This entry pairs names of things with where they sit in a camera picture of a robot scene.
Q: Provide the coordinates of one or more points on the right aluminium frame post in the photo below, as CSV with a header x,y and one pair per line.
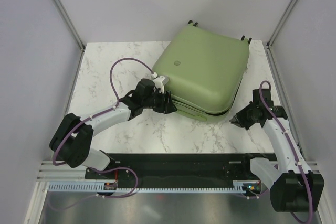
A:
x,y
285,16

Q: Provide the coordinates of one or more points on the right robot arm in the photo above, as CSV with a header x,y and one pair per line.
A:
x,y
293,186

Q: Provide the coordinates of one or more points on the green suitcase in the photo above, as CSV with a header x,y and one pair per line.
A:
x,y
204,70

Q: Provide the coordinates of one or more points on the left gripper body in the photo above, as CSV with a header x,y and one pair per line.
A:
x,y
158,102

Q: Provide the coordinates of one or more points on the left aluminium frame post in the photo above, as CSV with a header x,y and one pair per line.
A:
x,y
66,18

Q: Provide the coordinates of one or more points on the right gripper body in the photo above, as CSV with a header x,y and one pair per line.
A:
x,y
245,118

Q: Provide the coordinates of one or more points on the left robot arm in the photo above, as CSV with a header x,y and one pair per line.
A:
x,y
71,143

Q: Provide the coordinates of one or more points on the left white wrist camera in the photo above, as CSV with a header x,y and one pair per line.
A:
x,y
159,82

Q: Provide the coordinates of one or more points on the aluminium frame post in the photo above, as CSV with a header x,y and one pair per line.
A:
x,y
66,18
285,16

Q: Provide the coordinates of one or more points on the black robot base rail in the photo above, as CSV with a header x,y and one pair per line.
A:
x,y
180,171

